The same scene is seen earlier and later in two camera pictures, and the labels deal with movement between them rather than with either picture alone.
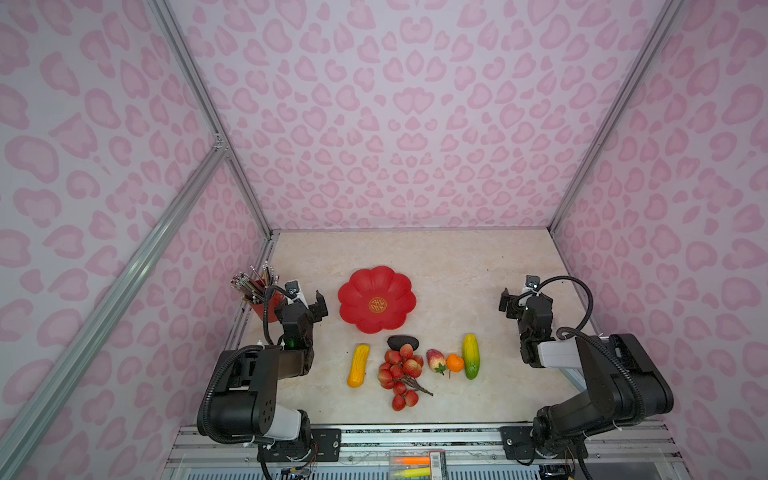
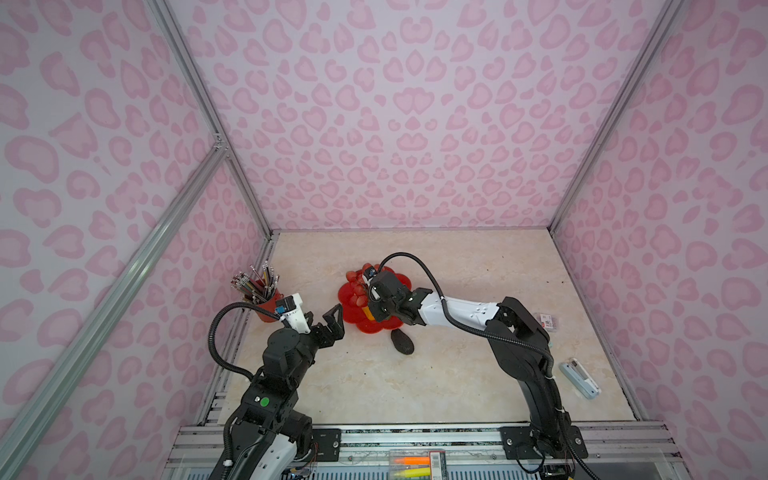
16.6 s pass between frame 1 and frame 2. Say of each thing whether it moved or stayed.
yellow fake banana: moved
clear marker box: stayed
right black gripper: moved
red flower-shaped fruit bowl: stayed
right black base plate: stayed
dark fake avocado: moved
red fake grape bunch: moved
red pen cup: stayed
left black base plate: stayed
